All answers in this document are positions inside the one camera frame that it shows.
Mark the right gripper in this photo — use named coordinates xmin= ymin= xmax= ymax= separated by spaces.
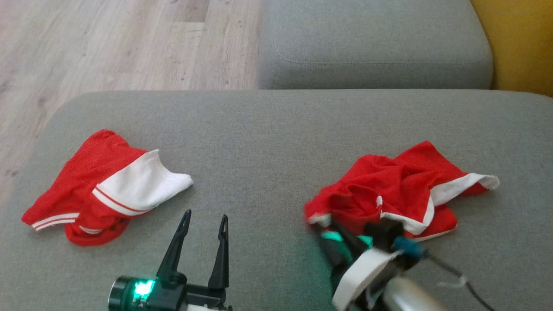
xmin=321 ymin=218 xmax=428 ymax=311

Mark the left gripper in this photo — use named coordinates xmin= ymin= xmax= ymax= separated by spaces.
xmin=108 ymin=209 xmax=232 ymax=311

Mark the red garment with white trim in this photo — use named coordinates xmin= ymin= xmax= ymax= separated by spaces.
xmin=304 ymin=140 xmax=500 ymax=242

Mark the red jersey garment number 23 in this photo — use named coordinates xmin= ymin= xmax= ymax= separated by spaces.
xmin=22 ymin=129 xmax=194 ymax=247

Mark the large grey sofa seat cushion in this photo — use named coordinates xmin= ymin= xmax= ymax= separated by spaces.
xmin=0 ymin=89 xmax=553 ymax=311

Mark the small grey sofa cushion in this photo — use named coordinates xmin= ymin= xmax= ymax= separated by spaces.
xmin=258 ymin=0 xmax=494 ymax=90

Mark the yellow pillow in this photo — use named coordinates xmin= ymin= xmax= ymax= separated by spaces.
xmin=470 ymin=0 xmax=553 ymax=98

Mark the right black cable blue plug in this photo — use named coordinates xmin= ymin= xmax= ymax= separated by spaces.
xmin=393 ymin=235 xmax=497 ymax=311

